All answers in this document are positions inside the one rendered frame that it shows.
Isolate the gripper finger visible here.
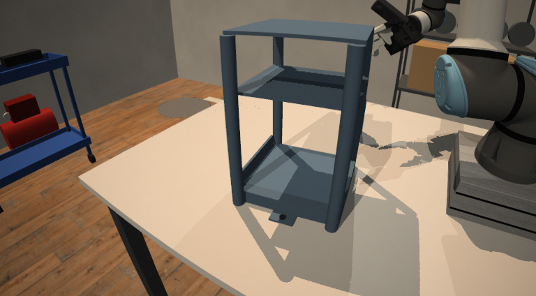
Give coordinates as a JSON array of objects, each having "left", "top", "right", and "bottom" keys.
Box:
[
  {"left": 372, "top": 34, "right": 384, "bottom": 57},
  {"left": 374, "top": 19, "right": 400, "bottom": 45}
]

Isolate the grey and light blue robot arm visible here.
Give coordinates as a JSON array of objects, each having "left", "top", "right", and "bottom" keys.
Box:
[{"left": 409, "top": 0, "right": 536, "bottom": 185}]

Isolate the dark blue shelving unit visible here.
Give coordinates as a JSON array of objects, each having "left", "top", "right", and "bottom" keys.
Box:
[{"left": 219, "top": 19, "right": 375, "bottom": 233}]

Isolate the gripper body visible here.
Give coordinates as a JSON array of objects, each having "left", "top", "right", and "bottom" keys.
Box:
[{"left": 383, "top": 15, "right": 424, "bottom": 56}]

